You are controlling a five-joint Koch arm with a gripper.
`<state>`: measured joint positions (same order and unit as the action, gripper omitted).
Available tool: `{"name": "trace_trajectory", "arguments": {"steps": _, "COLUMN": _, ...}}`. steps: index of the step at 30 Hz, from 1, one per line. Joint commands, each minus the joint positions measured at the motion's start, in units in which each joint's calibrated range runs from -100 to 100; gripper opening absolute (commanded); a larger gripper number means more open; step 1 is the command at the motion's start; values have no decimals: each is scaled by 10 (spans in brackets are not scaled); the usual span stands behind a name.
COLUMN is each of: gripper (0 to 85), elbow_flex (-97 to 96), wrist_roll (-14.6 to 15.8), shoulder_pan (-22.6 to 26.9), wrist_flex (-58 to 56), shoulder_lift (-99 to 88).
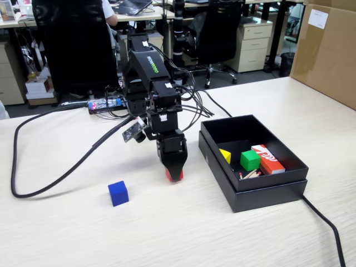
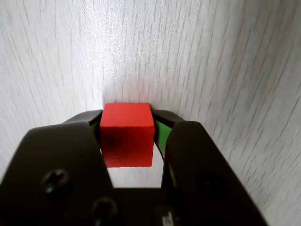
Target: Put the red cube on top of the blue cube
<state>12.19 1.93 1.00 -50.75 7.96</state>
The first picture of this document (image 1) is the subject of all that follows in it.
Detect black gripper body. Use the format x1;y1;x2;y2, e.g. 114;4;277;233
155;130;187;162

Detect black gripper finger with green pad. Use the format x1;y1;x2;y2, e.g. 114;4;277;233
160;152;186;183

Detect red wooden cube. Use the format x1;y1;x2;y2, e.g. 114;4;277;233
165;167;185;183

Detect blue wooden cube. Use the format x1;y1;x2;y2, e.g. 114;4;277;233
107;180;130;207

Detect green wooden cube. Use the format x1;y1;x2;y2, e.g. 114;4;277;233
239;150;262;172

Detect yellow wooden wedge block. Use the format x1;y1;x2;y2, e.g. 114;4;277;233
218;148;233;165

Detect black cardboard box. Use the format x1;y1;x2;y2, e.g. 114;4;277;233
200;113;310;193

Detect controller board with red LED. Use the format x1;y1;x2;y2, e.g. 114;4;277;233
87;96;125;115

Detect red and white matchbox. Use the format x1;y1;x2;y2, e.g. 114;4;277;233
250;144;286;176

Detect black and white pole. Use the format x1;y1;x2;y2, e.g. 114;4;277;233
171;0;186;67

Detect beige three drawer cabinet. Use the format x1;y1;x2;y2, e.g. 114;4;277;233
225;19;274;74

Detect black trash bin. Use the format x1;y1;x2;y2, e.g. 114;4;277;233
279;52;296;78

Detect black mesh office chair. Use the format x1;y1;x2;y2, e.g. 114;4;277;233
31;0;118;97

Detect black laptop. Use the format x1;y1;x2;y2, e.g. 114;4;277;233
114;0;154;16

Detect stacked white cartons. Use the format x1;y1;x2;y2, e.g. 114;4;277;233
24;71;58;107

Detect person in white shirt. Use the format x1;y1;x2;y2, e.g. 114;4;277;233
101;0;119;26

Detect beige cabinet with dark gaps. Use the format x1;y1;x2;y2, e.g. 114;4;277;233
0;41;28;106

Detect large brown cardboard box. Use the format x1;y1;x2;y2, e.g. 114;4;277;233
289;0;356;111

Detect white paper label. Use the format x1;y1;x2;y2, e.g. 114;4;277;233
308;8;329;30

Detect small picture card stand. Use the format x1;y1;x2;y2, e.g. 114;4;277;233
0;0;21;23

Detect small wrist camera board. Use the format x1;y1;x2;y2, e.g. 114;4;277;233
122;121;147;145

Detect thin black wire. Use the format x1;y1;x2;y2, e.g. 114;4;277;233
155;44;215;132
191;89;234;118

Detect thick black sleeved cable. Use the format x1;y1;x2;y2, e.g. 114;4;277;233
10;103;135;199

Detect smooth black power cable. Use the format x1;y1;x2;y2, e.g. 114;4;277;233
301;194;347;267

